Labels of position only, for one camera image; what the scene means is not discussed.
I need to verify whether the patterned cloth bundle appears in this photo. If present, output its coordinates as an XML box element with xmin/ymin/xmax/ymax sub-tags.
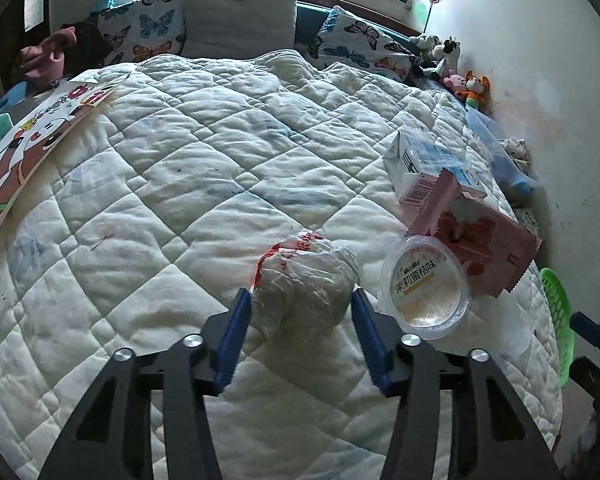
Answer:
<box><xmin>497</xmin><ymin>137</ymin><xmax>531</xmax><ymax>173</ymax></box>

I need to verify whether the green plastic laundry basket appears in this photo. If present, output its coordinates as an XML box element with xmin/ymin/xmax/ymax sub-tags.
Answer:
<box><xmin>537</xmin><ymin>266</ymin><xmax>575</xmax><ymax>391</ymax></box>

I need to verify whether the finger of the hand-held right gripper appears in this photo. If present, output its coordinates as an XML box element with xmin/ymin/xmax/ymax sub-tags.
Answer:
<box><xmin>574</xmin><ymin>357</ymin><xmax>600</xmax><ymax>403</ymax></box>
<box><xmin>569</xmin><ymin>311</ymin><xmax>600</xmax><ymax>356</ymax></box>

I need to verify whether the white and blue milk carton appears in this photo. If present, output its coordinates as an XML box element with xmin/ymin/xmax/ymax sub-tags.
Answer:
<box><xmin>382</xmin><ymin>129</ymin><xmax>490</xmax><ymax>207</ymax></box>

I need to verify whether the clear round plastic container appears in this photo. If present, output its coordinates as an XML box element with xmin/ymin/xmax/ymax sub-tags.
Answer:
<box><xmin>380</xmin><ymin>234</ymin><xmax>473</xmax><ymax>342</ymax></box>

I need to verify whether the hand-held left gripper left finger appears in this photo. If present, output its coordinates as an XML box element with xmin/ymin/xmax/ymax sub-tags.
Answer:
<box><xmin>37</xmin><ymin>287</ymin><xmax>253</xmax><ymax>480</ymax></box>

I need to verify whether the clear plastic storage bin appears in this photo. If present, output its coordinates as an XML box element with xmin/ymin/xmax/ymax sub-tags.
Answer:
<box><xmin>464</xmin><ymin>109</ymin><xmax>543</xmax><ymax>202</ymax></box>

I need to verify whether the blue plastic container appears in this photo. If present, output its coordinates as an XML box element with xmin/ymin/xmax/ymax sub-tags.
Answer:
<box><xmin>0</xmin><ymin>77</ymin><xmax>46</xmax><ymax>112</ymax></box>

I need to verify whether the black and white cow plush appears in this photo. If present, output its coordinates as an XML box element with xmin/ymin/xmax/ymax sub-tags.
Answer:
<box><xmin>420</xmin><ymin>36</ymin><xmax>461</xmax><ymax>81</ymax></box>

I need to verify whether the cartoon picture book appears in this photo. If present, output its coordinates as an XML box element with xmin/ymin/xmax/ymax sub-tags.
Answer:
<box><xmin>0</xmin><ymin>72</ymin><xmax>131</xmax><ymax>236</ymax></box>

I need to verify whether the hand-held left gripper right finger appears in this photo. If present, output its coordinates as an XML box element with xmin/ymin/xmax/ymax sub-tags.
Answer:
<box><xmin>350</xmin><ymin>287</ymin><xmax>563</xmax><ymax>480</ymax></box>

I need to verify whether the white plush toy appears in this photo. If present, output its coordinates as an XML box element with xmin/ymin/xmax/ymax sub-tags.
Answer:
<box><xmin>409</xmin><ymin>34</ymin><xmax>441</xmax><ymax>58</ymax></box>

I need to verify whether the butterfly print pillow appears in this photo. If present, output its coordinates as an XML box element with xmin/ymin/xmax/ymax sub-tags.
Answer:
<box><xmin>307</xmin><ymin>5</ymin><xmax>422</xmax><ymax>83</ymax></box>
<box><xmin>96</xmin><ymin>0</ymin><xmax>187</xmax><ymax>68</ymax></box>

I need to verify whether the white quilted blanket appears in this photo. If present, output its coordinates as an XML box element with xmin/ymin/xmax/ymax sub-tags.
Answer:
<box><xmin>0</xmin><ymin>49</ymin><xmax>566</xmax><ymax>480</ymax></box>

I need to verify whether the white printed plastic bag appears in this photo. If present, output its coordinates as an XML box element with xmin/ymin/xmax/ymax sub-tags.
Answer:
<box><xmin>250</xmin><ymin>230</ymin><xmax>363</xmax><ymax>342</ymax></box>

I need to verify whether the dark cloth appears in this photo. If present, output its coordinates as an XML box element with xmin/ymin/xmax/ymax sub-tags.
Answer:
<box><xmin>62</xmin><ymin>22</ymin><xmax>113</xmax><ymax>78</ymax></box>

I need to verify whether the plain white pillow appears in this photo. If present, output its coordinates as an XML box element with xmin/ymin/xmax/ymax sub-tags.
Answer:
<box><xmin>180</xmin><ymin>0</ymin><xmax>299</xmax><ymax>61</ymax></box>

